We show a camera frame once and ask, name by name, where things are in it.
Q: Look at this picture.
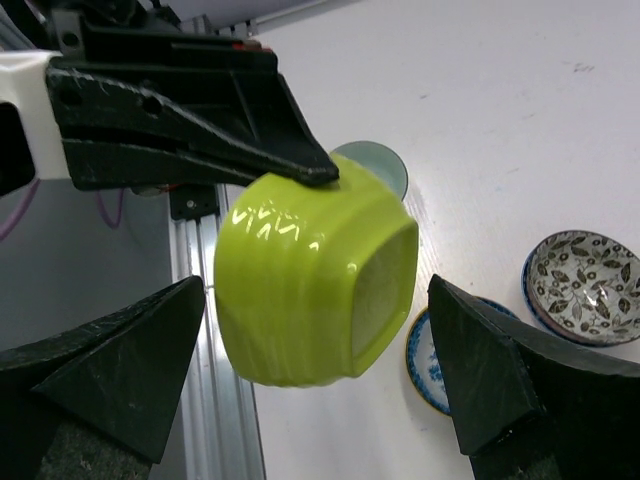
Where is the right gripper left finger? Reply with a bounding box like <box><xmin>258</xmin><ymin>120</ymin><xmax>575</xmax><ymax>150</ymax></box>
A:
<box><xmin>1</xmin><ymin>276</ymin><xmax>205</xmax><ymax>479</ymax></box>

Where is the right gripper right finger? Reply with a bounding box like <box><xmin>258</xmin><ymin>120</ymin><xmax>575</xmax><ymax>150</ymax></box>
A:
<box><xmin>428</xmin><ymin>275</ymin><xmax>639</xmax><ymax>479</ymax></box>

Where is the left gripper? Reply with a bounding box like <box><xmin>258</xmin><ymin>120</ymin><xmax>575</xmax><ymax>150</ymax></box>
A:
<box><xmin>45</xmin><ymin>9</ymin><xmax>339</xmax><ymax>191</ymax></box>

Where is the green square bowl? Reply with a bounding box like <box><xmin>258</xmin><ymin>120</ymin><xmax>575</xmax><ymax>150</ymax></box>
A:
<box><xmin>213</xmin><ymin>155</ymin><xmax>419</xmax><ymax>387</ymax></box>

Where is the celadon green bowl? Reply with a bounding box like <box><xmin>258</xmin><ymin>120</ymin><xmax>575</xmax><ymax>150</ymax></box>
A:
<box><xmin>327</xmin><ymin>140</ymin><xmax>409</xmax><ymax>204</ymax></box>

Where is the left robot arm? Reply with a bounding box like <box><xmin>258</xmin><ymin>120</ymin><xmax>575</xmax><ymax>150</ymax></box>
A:
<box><xmin>1</xmin><ymin>1</ymin><xmax>339</xmax><ymax>194</ymax></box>

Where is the blue floral bowl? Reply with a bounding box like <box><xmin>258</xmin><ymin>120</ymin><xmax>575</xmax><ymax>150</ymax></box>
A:
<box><xmin>406</xmin><ymin>293</ymin><xmax>533</xmax><ymax>424</ymax></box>

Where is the leaf pattern bowl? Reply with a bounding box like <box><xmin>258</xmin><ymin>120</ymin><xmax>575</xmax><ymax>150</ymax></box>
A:
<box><xmin>521</xmin><ymin>230</ymin><xmax>639</xmax><ymax>347</ymax></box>

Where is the aluminium frame rail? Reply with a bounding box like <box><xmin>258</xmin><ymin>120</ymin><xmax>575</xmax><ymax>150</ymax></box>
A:
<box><xmin>167</xmin><ymin>0</ymin><xmax>361</xmax><ymax>480</ymax></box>

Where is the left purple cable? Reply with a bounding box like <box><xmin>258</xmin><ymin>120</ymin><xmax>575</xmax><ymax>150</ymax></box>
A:
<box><xmin>0</xmin><ymin>179</ymin><xmax>126</xmax><ymax>241</ymax></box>

